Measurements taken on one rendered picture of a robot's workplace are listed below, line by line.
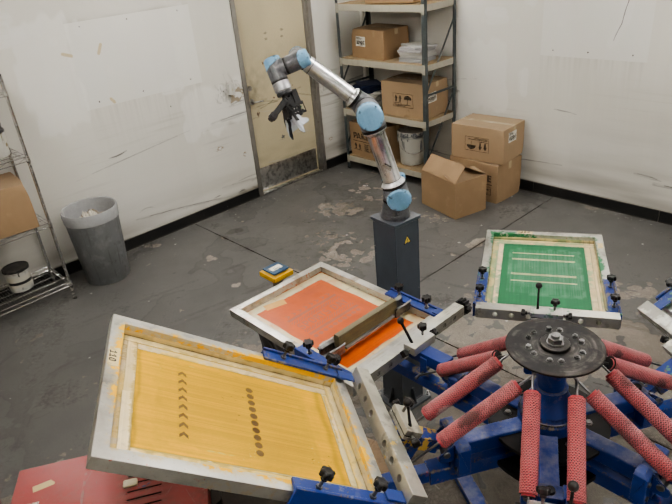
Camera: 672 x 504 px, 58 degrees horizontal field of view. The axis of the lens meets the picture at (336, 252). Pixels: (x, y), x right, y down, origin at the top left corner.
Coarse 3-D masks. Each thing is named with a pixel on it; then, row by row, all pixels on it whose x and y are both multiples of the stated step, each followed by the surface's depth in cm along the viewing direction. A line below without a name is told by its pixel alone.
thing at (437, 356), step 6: (426, 348) 236; (432, 348) 235; (420, 354) 234; (426, 354) 232; (432, 354) 232; (438, 354) 232; (444, 354) 231; (432, 360) 230; (438, 360) 229; (444, 360) 228; (450, 360) 229; (432, 366) 231
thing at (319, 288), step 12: (312, 288) 300; (324, 288) 299; (336, 288) 298; (300, 300) 291; (312, 300) 290; (348, 300) 287; (360, 300) 286; (360, 312) 277; (348, 324) 270; (396, 324) 267; (408, 324) 266; (372, 336) 260; (384, 336) 260
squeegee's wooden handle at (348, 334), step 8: (384, 304) 262; (392, 304) 264; (376, 312) 258; (384, 312) 262; (392, 312) 266; (360, 320) 253; (368, 320) 255; (376, 320) 259; (344, 328) 249; (352, 328) 249; (360, 328) 253; (368, 328) 257; (336, 336) 245; (344, 336) 247; (352, 336) 251; (336, 344) 248
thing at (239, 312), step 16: (304, 272) 308; (320, 272) 313; (336, 272) 305; (272, 288) 296; (288, 288) 300; (368, 288) 289; (240, 304) 286; (256, 304) 288; (240, 320) 278; (256, 320) 273; (272, 336) 261; (400, 336) 253
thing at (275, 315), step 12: (288, 300) 292; (264, 312) 284; (276, 312) 284; (288, 312) 283; (276, 324) 275; (288, 324) 274; (300, 336) 265; (312, 336) 264; (324, 336) 263; (360, 348) 254; (372, 348) 253; (348, 360) 247
